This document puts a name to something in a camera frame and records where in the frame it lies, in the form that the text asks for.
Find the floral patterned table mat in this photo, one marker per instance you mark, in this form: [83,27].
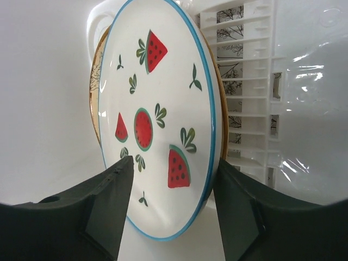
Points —
[241,36]

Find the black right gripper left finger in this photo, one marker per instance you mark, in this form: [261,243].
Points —
[84,222]

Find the white watermelon pattern plate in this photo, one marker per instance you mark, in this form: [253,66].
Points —
[159,102]

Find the white plastic bin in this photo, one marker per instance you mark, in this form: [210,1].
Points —
[47,140]

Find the beige bird pattern plate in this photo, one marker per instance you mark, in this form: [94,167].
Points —
[95,84]

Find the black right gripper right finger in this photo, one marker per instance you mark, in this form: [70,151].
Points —
[260,223]

